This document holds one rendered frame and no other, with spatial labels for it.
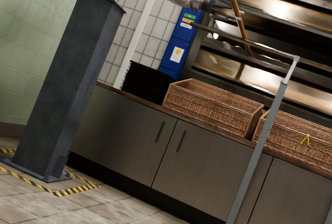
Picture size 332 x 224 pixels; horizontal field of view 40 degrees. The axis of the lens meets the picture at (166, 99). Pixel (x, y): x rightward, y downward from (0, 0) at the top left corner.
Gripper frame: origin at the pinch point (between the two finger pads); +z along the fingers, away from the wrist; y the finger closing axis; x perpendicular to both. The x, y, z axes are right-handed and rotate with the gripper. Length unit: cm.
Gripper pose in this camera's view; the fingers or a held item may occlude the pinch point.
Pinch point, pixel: (236, 14)
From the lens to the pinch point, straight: 257.3
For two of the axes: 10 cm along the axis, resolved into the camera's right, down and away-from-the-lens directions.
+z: 9.0, 3.5, -2.7
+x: -2.4, -1.2, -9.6
